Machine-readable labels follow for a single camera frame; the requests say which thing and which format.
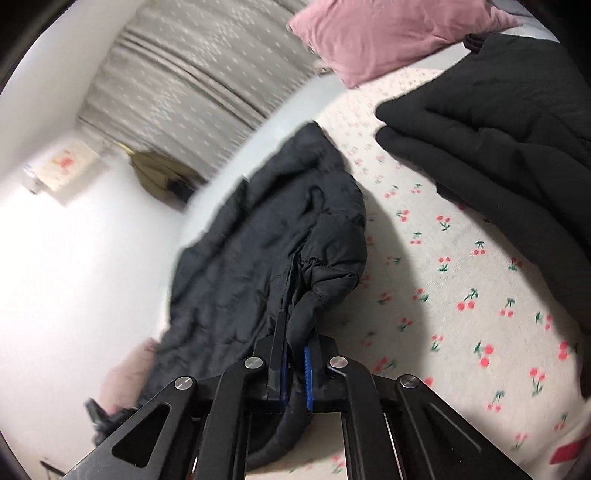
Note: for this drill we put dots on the black quilted puffer jacket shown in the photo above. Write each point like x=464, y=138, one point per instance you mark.
x=289, y=243

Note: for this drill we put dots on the white wall calendar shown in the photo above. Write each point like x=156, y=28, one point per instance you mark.
x=62, y=170

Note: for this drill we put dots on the pink floral pillow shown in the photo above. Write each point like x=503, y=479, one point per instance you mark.
x=123, y=384

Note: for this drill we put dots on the cherry print bed sheet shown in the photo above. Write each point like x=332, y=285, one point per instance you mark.
x=444, y=295

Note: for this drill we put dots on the olive hanging coat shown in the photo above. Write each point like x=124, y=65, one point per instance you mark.
x=166, y=179

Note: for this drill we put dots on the grey dotted curtain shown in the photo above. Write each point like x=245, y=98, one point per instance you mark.
x=194, y=80

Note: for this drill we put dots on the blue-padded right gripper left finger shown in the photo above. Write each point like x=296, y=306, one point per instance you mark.
x=272, y=379

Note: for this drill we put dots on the pink velvet pillow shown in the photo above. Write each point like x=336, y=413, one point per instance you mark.
x=363, y=40

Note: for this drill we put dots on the folded black garment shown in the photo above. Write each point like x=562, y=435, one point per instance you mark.
x=507, y=132

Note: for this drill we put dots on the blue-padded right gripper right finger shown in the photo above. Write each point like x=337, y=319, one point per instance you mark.
x=317, y=375

